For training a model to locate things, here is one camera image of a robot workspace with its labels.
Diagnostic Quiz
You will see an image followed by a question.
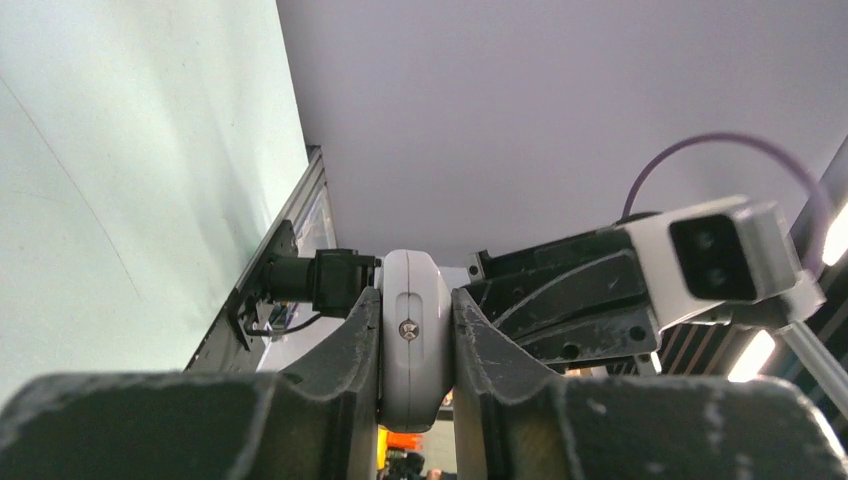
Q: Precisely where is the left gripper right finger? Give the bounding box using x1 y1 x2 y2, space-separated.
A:
452 289 847 479

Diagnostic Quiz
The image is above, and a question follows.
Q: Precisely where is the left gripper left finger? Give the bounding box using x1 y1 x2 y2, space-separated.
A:
1 288 381 479

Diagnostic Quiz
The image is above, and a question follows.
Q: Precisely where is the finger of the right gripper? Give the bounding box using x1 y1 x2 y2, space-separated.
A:
465 228 661 368

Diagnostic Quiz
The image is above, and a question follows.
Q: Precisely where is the white remote control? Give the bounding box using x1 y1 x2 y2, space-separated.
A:
379 250 454 433

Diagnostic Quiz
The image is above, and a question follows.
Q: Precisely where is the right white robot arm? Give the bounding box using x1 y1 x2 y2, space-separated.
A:
260 228 660 368

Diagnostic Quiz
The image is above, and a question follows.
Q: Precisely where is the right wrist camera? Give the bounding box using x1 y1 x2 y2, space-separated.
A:
621 195 825 331

